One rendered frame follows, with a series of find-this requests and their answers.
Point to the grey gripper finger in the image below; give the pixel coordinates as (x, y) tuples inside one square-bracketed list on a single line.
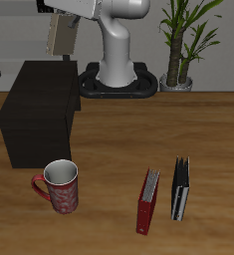
[(74, 22)]

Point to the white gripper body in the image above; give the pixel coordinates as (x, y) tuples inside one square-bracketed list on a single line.
[(73, 6)]

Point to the yellow book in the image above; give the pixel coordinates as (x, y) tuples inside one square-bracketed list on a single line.
[(60, 38)]

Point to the green pot plant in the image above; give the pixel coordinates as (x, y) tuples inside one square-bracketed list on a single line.
[(175, 50)]

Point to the flat black base plate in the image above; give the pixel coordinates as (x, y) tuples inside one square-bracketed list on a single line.
[(88, 89)]

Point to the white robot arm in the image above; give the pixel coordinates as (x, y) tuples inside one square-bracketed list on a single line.
[(116, 50)]

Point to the black book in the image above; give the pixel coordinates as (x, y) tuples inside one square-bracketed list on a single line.
[(180, 192)]

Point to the red patterned mug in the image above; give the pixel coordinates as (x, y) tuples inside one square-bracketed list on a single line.
[(63, 196)]

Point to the dark wooden cabinet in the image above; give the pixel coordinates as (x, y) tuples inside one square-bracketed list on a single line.
[(35, 109)]

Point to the red book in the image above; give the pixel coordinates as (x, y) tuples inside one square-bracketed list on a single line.
[(146, 205)]

